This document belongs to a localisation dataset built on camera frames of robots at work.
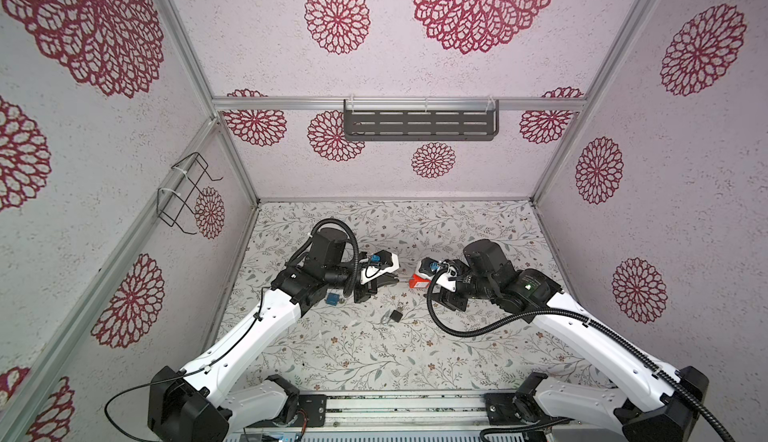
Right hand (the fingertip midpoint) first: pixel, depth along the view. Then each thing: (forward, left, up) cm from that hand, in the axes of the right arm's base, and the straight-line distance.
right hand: (431, 275), depth 73 cm
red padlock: (-4, +3, +2) cm, 6 cm away
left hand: (-2, +10, +1) cm, 10 cm away
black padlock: (-1, +8, -23) cm, 24 cm away
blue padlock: (+4, +29, -22) cm, 36 cm away
